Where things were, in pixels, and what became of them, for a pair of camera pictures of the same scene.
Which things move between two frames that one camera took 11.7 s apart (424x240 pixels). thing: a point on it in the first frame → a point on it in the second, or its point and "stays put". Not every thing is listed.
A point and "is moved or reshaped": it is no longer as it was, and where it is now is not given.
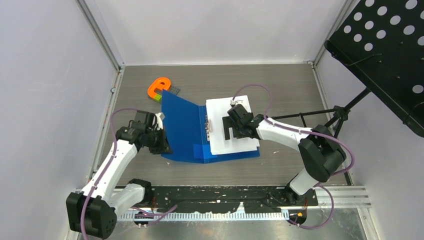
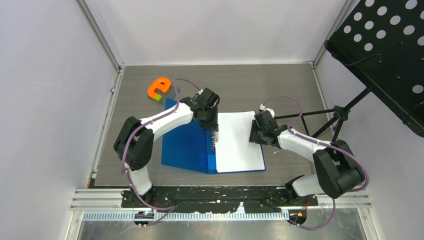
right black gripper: x=229 y=122 → x=253 y=137
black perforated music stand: x=381 y=43 stays put
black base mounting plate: x=244 y=198 stays put
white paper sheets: x=218 y=108 is moved or reshaped
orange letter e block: x=156 y=84 stays put
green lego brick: x=157 y=97 stays put
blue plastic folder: x=188 y=131 is moved or reshaped
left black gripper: x=164 y=146 → x=213 y=125
